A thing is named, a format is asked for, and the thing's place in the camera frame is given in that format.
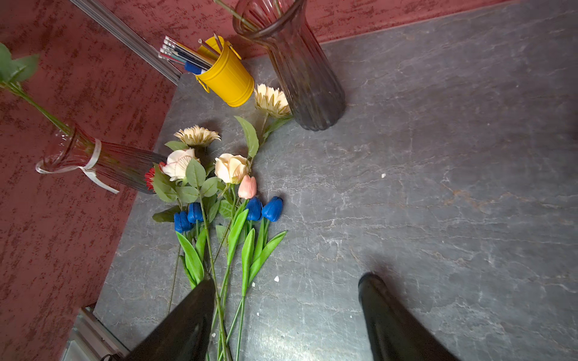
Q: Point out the aluminium corner profile left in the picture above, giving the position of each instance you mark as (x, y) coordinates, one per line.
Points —
(114, 25)

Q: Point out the red glass vase with ribbon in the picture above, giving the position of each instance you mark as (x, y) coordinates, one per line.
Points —
(102, 162)

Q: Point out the aluminium front rail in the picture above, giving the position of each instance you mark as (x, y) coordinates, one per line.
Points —
(89, 339)

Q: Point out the pens in bucket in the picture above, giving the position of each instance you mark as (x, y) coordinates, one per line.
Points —
(197, 61)

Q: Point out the pink tulip bud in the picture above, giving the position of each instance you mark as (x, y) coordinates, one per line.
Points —
(248, 188)

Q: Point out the cream gerbera flower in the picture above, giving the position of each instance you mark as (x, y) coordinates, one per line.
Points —
(197, 136)
(274, 105)

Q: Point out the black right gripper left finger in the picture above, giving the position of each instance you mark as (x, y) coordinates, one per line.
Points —
(185, 333)

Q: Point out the yellow metal pen bucket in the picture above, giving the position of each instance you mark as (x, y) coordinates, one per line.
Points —
(227, 78)

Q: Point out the white rose flower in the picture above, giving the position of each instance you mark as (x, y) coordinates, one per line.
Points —
(231, 169)

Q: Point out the red gerbera flower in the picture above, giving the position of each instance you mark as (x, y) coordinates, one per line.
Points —
(149, 178)

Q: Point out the dark ribbed glass vase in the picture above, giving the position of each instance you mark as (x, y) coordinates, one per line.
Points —
(313, 91)

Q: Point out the blue tulip pair left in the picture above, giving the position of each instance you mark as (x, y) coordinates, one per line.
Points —
(185, 221)

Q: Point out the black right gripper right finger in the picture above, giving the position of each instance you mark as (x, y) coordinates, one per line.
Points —
(393, 332)

